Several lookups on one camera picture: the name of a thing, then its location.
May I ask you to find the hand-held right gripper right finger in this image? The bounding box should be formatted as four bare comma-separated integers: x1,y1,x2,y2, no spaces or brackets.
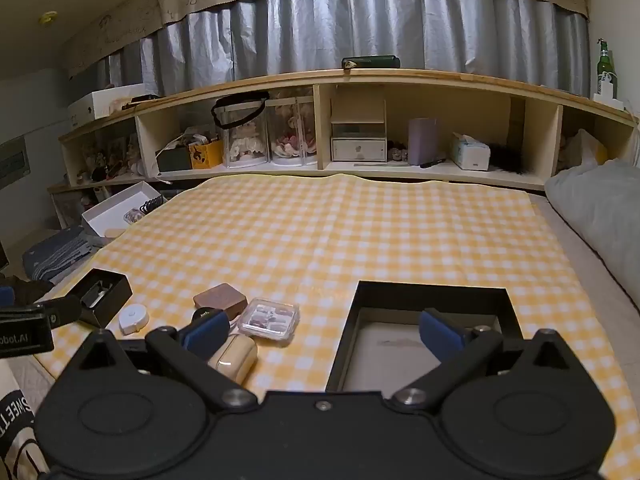
392,308,588,408

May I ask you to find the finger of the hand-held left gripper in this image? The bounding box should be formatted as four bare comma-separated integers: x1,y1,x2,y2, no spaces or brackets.
0,280,54,307
32,296,82,329

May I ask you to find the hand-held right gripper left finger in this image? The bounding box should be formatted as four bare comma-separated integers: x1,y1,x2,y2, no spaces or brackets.
65,310,258,411

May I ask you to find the beige earbuds case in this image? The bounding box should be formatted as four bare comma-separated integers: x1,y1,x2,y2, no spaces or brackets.
207,334,259,385

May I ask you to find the small black box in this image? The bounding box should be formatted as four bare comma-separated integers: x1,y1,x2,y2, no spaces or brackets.
70,268,133,329

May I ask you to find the large black box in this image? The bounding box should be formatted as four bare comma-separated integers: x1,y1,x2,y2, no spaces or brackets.
326,280,524,394

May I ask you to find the clear press-on nail case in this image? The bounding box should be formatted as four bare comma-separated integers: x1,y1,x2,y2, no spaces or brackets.
236,298,301,345

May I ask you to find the white tape measure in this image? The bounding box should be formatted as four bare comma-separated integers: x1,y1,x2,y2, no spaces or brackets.
118,305,150,336

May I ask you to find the blue denim cloth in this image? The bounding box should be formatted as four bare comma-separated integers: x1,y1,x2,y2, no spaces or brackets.
22,225,103,281

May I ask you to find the white printed cloth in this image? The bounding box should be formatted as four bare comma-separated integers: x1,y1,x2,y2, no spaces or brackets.
0,360,56,480

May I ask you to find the open white box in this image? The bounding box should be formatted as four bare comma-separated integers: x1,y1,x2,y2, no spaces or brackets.
81,181,163,238

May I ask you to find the yellow checkered cloth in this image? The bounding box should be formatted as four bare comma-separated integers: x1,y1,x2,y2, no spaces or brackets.
32,172,621,478

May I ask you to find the pile of small dolls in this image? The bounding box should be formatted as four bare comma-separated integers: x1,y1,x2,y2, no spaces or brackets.
75,132,141,183

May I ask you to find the dark green box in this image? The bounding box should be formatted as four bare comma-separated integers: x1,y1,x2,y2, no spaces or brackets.
156,147,193,173

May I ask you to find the yellow printed box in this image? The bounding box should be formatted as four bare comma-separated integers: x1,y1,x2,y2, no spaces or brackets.
189,140,224,170

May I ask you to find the white tissue box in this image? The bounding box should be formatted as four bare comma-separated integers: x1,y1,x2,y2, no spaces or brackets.
447,132,492,171

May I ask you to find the black feather duster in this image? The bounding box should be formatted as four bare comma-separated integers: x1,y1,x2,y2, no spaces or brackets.
487,142,543,176

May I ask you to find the grey pillow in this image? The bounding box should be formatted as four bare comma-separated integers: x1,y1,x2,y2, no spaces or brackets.
544,157,640,301

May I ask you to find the white cardboard box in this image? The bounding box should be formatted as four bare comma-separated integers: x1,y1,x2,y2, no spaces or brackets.
67,85,151,128

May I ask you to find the clear doll display case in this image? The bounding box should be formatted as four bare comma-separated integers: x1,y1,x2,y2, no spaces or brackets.
297,97,319,166
267,97,301,166

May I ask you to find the white plastic bag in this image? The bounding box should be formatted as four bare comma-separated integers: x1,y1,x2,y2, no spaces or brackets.
560,129,608,166

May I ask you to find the wooden shelf unit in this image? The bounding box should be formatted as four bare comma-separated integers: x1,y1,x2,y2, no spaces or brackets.
47,67,640,196

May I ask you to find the dark glasses case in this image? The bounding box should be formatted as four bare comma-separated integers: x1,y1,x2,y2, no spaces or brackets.
341,55,401,70

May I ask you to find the white bottle holder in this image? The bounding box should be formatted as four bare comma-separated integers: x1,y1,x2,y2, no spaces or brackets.
592,74,626,111

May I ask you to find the green glass bottle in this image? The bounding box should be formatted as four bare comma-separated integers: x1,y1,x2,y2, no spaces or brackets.
596,38,616,100

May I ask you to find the grey curtain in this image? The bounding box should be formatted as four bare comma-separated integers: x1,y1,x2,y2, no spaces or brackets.
95,0,591,98

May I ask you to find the grey wall panel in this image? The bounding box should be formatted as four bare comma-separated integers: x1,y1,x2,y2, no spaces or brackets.
0,137,31,191

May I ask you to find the clear case with black strap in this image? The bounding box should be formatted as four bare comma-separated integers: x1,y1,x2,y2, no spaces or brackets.
211,92,271,168

